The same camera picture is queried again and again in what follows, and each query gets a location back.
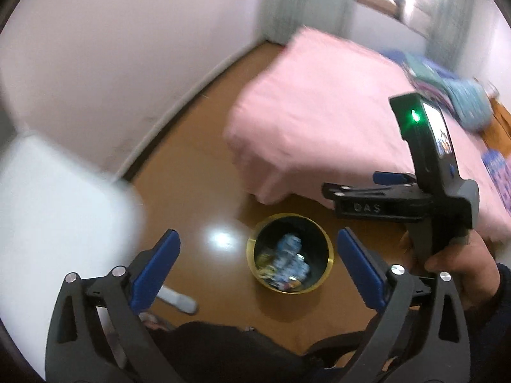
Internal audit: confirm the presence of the purple blue printed cloth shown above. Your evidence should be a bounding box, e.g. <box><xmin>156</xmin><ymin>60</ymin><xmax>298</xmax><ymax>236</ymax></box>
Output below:
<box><xmin>481</xmin><ymin>149</ymin><xmax>511</xmax><ymax>212</ymax></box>

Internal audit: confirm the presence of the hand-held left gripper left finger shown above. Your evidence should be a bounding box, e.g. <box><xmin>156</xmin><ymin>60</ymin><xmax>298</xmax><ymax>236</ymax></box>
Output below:
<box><xmin>46</xmin><ymin>229</ymin><xmax>180</xmax><ymax>383</ymax></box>

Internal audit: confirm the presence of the black gold trash bin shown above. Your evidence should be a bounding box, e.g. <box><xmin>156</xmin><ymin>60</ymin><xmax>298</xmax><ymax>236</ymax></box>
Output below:
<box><xmin>246</xmin><ymin>213</ymin><xmax>335</xmax><ymax>295</ymax></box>

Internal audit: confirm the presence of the pink bed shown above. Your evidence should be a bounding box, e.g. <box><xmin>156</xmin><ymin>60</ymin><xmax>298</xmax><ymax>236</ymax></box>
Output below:
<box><xmin>223</xmin><ymin>26</ymin><xmax>511</xmax><ymax>244</ymax></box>

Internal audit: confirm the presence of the blue clothing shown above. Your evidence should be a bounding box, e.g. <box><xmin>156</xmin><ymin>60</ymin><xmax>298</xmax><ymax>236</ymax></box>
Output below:
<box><xmin>401</xmin><ymin>50</ymin><xmax>493</xmax><ymax>130</ymax></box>

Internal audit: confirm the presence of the person's right hand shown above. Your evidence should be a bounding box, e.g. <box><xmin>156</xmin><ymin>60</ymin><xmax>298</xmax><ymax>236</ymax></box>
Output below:
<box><xmin>399</xmin><ymin>231</ymin><xmax>501</xmax><ymax>311</ymax></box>

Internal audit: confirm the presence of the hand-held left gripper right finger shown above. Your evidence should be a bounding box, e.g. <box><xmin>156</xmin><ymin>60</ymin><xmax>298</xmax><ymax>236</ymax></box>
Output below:
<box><xmin>335</xmin><ymin>227</ymin><xmax>472</xmax><ymax>383</ymax></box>

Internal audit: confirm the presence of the person's right forearm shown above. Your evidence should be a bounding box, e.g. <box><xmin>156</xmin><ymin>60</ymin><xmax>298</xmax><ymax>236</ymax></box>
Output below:
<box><xmin>459</xmin><ymin>263</ymin><xmax>511</xmax><ymax>383</ymax></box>

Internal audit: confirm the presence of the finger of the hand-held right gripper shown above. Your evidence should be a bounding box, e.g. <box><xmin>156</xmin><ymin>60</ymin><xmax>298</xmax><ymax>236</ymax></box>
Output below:
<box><xmin>373</xmin><ymin>171</ymin><xmax>418</xmax><ymax>186</ymax></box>
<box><xmin>323</xmin><ymin>183</ymin><xmax>418</xmax><ymax>201</ymax></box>

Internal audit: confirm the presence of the white slipper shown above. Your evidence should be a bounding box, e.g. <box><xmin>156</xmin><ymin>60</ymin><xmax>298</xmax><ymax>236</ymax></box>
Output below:
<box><xmin>157</xmin><ymin>287</ymin><xmax>199</xmax><ymax>315</ymax></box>

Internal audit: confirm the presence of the grey curtain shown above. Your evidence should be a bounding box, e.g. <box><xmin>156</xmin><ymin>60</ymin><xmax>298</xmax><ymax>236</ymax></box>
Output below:
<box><xmin>259</xmin><ymin>0</ymin><xmax>356</xmax><ymax>44</ymax></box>

